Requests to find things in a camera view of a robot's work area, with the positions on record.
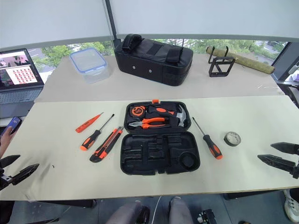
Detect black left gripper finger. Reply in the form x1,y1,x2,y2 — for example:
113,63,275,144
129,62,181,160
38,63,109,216
0,154,21,168
10,163,40,186

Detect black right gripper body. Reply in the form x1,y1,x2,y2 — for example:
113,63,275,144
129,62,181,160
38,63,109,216
289,154,299,180

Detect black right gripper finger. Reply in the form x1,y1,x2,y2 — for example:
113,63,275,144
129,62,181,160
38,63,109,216
270,142,299,155
257,154,294,175

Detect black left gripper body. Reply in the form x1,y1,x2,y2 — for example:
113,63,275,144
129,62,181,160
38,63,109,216
0,168,14,191

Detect dark smartphone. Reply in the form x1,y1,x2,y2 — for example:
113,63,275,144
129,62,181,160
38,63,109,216
1,116,23,136

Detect grey tape roll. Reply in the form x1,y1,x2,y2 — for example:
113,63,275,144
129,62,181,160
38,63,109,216
223,131,242,147

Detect screwdriver black orange handle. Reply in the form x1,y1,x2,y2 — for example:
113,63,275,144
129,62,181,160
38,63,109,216
80,113,115,151
192,116,223,160

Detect orange tester screwdriver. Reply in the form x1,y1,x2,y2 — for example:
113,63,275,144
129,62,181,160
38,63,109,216
75,112,104,133

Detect orange black utility knife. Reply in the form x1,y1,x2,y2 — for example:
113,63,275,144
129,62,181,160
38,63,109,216
89,126,124,163

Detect black plastic tool case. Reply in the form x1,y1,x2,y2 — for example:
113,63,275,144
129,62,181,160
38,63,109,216
120,99,201,176

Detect bystander bare hand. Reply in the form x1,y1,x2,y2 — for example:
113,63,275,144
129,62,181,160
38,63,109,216
0,127,14,157

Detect white sneaker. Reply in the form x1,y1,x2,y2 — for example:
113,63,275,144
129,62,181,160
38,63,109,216
284,189,299,222

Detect cream table cover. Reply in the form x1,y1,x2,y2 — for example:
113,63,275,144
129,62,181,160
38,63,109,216
0,95,299,201

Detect grey laptop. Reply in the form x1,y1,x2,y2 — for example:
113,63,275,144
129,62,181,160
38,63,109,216
0,48,45,119

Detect black device white knobs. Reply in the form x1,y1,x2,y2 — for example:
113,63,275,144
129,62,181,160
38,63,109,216
197,209,218,224

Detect olive rolled mat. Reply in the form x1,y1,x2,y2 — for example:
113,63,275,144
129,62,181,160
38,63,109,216
205,45,275,75

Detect grey rounded shape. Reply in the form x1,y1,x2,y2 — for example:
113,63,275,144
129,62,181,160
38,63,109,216
168,196,194,224
105,200,144,224

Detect clear container blue rimmed lid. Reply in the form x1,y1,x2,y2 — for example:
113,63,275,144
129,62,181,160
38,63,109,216
69,48,110,84

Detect orange black tape measure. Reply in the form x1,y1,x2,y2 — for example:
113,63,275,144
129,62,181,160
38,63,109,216
130,105,146,117

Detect beige table cover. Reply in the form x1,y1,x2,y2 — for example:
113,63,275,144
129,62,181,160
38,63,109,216
34,52,285,103

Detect white roller blind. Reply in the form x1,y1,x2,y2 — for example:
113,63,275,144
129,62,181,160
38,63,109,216
0,0,112,49
109,0,299,43

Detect black fabric carry bag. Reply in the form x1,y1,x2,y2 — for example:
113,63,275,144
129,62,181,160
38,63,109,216
114,34,194,86

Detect black wire rack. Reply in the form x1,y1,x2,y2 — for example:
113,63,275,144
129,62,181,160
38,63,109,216
207,46,236,77

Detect claw hammer black orange handle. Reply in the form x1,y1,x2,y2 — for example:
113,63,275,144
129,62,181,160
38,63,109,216
149,104,190,128

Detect white thin cable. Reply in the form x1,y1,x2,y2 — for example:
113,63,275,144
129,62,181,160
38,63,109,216
151,195,162,224

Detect orange handled pliers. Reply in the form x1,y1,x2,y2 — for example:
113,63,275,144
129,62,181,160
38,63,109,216
128,117,171,130

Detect dark window frame post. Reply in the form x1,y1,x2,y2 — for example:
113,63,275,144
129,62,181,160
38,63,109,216
105,0,122,51

